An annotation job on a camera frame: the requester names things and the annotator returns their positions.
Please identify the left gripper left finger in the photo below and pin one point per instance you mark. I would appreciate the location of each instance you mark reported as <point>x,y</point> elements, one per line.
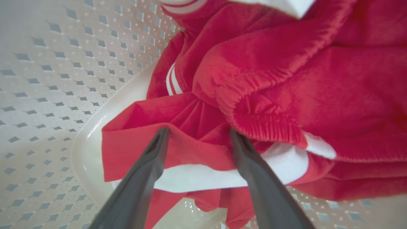
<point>133,194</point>

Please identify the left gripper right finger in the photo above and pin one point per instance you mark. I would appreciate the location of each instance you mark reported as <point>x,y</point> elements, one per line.
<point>270,197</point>

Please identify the red shirt with white hem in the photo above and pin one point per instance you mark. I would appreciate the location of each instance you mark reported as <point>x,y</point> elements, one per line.
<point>133,149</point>

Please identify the red fleece garment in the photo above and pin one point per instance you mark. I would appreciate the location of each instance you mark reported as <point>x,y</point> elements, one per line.
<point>318,79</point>

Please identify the white garment with red stripes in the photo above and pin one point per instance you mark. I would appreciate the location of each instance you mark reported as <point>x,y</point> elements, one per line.
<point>286,6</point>

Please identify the cream perforated laundry basket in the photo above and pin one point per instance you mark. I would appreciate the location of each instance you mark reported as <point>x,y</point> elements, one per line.
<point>47,95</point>

